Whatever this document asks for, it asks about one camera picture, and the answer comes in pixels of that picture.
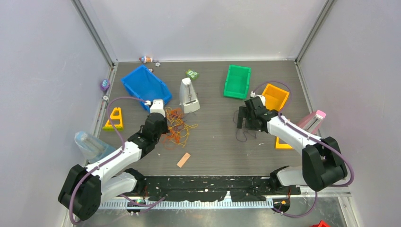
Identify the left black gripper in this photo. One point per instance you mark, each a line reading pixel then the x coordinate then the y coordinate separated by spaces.
pixel 165 129

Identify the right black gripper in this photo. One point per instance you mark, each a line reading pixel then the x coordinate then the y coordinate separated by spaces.
pixel 243 113

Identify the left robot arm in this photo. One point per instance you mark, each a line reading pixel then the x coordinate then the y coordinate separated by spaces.
pixel 86 187

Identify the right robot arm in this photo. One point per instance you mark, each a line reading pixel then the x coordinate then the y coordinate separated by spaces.
pixel 322 165

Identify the green plastic bin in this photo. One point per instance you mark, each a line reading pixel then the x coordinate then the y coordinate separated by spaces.
pixel 237 82

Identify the orange plastic bin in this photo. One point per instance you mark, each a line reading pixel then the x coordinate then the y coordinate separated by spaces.
pixel 275 97

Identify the left yellow triangle block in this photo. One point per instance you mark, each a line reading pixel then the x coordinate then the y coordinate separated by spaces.
pixel 116 119

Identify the yellow triangle block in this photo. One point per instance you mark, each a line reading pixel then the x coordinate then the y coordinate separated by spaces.
pixel 116 119
pixel 279 145

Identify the tan wooden stick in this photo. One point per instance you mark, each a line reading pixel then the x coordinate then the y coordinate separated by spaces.
pixel 183 160

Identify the blue plastic bin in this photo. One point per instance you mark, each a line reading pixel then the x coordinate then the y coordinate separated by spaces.
pixel 144 84

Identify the white metronome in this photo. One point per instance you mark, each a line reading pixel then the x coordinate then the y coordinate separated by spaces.
pixel 188 98

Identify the right yellow triangle block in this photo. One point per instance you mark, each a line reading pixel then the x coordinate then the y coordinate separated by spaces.
pixel 279 145

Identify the small grey gear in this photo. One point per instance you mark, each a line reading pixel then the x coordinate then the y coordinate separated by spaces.
pixel 157 64

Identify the green number tile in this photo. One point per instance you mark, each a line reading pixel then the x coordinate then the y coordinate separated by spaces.
pixel 192 74

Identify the purple small toy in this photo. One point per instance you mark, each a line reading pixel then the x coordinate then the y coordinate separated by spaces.
pixel 105 84

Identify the blue transparent metronome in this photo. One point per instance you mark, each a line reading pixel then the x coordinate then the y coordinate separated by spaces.
pixel 92 147

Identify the small figurine toy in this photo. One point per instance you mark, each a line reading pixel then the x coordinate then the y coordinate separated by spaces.
pixel 145 59

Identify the pink metronome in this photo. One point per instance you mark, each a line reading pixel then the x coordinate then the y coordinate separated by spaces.
pixel 312 122

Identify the red object at corner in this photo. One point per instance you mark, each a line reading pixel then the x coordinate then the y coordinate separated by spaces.
pixel 321 224

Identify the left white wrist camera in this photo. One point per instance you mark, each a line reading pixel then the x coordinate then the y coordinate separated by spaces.
pixel 158 107

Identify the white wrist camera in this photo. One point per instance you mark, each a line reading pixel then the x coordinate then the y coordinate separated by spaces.
pixel 158 107
pixel 261 97

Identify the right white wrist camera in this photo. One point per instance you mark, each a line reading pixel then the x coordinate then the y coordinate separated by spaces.
pixel 261 97

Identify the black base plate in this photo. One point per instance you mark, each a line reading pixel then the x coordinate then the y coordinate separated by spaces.
pixel 209 188

